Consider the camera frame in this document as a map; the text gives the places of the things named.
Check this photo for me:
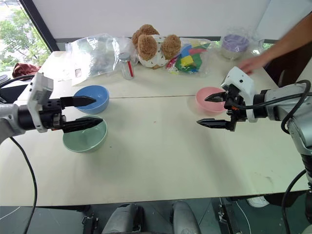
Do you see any black right arm base cable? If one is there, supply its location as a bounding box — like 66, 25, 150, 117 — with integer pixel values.
281, 169, 308, 234

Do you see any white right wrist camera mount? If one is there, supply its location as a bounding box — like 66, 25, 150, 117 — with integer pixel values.
220, 66, 258, 123

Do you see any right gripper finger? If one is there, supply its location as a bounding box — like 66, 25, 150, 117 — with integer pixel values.
204, 91, 229, 103
196, 118, 231, 130

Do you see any blue bowl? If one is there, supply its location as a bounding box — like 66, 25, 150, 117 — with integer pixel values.
73, 85, 110, 115

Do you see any pink bowl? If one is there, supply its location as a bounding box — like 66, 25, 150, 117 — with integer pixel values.
195, 86, 229, 114

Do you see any glass bottle with red straw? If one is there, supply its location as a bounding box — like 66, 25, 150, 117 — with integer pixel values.
118, 53, 136, 80

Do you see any bag of colourful blocks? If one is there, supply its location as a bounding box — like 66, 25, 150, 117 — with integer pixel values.
165, 37, 213, 78

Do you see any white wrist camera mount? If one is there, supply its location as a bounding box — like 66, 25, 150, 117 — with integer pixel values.
26, 72, 55, 134
220, 66, 258, 123

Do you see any dark rounded grey shape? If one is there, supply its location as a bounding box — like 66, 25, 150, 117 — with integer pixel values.
171, 200, 202, 234
100, 202, 145, 234

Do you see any clear plastic bag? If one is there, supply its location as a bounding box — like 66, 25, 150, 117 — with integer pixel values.
65, 32, 137, 86

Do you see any black window frame post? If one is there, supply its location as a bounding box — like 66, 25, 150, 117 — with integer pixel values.
19, 0, 61, 52

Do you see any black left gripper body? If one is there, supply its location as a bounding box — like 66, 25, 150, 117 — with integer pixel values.
39, 98, 67, 132

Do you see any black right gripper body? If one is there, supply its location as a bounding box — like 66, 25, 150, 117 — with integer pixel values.
223, 84, 248, 132

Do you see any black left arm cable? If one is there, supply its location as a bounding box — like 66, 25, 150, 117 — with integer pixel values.
9, 136, 39, 234

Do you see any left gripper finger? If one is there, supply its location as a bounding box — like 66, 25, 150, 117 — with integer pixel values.
60, 96, 97, 109
62, 118, 104, 134

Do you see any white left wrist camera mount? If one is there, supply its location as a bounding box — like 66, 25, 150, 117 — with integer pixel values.
26, 72, 55, 134

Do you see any white shoe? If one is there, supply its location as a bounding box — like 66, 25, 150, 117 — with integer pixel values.
246, 195, 270, 209

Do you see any purple cup in plastic wrap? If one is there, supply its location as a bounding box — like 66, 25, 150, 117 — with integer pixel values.
220, 26, 266, 61

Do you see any dark red cloth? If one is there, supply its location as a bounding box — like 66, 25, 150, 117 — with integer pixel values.
12, 62, 41, 79

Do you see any person's bare hand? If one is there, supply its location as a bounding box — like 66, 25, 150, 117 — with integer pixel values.
239, 54, 267, 75

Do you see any brown teddy bear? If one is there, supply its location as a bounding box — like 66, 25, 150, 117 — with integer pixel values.
131, 23, 182, 70

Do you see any green bowl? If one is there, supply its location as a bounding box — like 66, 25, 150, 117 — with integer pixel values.
62, 115, 108, 154

